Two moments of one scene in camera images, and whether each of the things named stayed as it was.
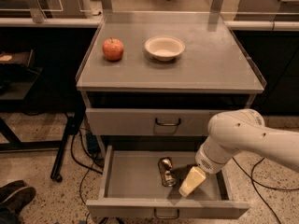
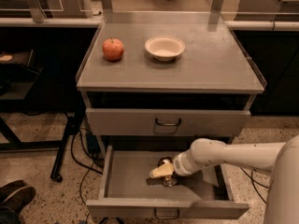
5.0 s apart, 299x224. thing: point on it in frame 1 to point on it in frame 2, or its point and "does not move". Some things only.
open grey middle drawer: [131, 183] does not move
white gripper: [205, 161] to [178, 166]
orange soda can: [167, 172] does not move
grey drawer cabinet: [149, 80] does not move
